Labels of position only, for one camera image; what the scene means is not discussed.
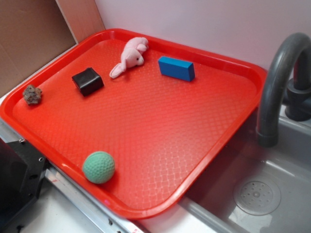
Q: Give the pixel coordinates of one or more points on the grey plastic sink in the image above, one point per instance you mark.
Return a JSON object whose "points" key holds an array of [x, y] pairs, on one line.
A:
{"points": [[251, 189]]}

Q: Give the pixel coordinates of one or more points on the brown grey rock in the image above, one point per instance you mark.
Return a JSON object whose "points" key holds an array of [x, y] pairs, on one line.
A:
{"points": [[32, 95]]}

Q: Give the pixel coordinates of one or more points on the green textured ball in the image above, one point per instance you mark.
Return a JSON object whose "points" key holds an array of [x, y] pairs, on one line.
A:
{"points": [[99, 167]]}

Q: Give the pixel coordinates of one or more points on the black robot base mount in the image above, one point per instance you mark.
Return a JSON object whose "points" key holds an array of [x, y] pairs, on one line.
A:
{"points": [[22, 169]]}

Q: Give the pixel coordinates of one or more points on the pink plush bunny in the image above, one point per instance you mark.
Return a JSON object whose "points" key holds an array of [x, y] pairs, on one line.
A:
{"points": [[131, 56]]}

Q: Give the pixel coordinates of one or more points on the black rectangular block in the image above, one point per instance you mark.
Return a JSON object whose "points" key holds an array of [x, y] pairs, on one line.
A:
{"points": [[88, 81]]}

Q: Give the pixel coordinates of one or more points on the grey curved faucet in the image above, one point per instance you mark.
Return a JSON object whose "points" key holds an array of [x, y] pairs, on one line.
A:
{"points": [[288, 82]]}

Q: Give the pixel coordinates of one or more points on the brown cardboard panel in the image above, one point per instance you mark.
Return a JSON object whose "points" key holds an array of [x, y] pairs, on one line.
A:
{"points": [[34, 32]]}

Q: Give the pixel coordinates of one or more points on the red plastic tray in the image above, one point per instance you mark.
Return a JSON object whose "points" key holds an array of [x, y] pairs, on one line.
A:
{"points": [[162, 132]]}

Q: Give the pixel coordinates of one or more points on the blue rectangular block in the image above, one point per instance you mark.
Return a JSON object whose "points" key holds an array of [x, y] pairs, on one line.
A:
{"points": [[176, 68]]}

